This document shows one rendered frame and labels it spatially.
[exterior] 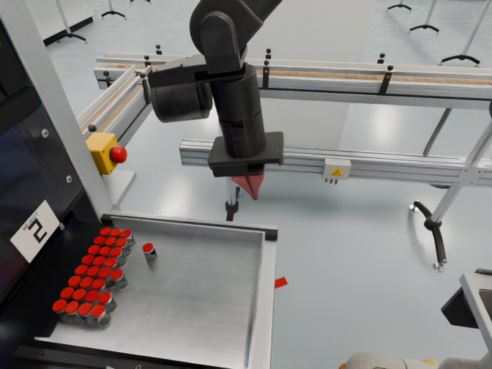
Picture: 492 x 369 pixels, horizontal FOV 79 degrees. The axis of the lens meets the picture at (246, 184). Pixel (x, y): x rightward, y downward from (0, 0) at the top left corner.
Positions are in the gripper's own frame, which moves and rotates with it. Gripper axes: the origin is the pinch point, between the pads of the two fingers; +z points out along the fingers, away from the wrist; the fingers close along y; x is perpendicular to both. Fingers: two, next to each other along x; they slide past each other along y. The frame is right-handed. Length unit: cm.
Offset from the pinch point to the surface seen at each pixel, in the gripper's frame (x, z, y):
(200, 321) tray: 12.9, 17.9, 11.2
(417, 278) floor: -58, 120, -63
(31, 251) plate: 9.9, 1.5, 36.1
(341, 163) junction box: -80, 59, -25
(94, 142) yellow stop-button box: -17.3, -1.5, 37.8
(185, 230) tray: -5.5, 15.2, 18.2
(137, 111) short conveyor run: -55, 10, 48
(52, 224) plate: 4.2, 1.5, 36.1
